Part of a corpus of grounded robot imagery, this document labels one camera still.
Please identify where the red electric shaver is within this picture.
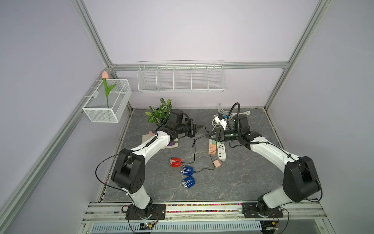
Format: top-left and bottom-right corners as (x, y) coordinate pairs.
(169, 158), (182, 167)

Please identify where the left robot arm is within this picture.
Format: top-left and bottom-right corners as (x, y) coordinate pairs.
(104, 110), (201, 219)

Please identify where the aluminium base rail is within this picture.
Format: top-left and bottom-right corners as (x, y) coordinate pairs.
(83, 201), (327, 223)

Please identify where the black USB cable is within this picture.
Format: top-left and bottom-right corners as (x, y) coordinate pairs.
(192, 143), (223, 174)
(180, 125), (211, 165)

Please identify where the white power strip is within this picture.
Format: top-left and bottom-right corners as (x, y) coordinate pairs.
(217, 142), (227, 161)

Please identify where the orange power strip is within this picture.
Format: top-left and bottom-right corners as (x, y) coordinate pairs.
(208, 139), (217, 155)

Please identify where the pink artificial tulip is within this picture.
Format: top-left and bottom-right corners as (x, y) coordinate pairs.
(102, 71), (116, 108)

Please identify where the white power cord bundle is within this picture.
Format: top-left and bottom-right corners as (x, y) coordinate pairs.
(211, 103), (252, 131)

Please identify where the pink charger cube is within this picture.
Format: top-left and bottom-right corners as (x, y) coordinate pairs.
(213, 159), (223, 168)

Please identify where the long white wire shelf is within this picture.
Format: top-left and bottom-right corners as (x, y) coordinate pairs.
(137, 60), (226, 92)

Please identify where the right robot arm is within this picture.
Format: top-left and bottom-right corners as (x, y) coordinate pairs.
(210, 115), (322, 217)

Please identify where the white wire basket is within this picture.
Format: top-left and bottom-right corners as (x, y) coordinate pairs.
(82, 79), (131, 123)

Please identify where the cream hand-shaped holder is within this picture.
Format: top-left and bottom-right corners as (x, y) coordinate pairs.
(141, 134), (179, 149)

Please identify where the potted green plant black vase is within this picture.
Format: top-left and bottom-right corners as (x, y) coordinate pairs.
(145, 98), (172, 126)

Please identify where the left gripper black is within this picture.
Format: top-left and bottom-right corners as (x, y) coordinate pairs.
(177, 118), (203, 138)

